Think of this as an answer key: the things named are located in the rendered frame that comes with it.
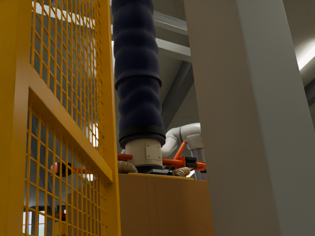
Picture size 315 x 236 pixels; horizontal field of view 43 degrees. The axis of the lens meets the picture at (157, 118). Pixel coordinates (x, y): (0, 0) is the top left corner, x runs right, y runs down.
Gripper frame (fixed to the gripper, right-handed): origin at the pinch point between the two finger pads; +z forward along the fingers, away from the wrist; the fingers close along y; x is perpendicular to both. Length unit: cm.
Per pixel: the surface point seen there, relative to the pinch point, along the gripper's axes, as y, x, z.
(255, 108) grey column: 26, 71, 109
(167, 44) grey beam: -197, -120, -158
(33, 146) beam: -247, -132, -697
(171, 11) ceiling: -277, -155, -188
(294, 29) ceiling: -277, -348, -140
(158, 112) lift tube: -21.4, 21.9, 9.8
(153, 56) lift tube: -51, 23, 12
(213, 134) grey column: 26, 71, 97
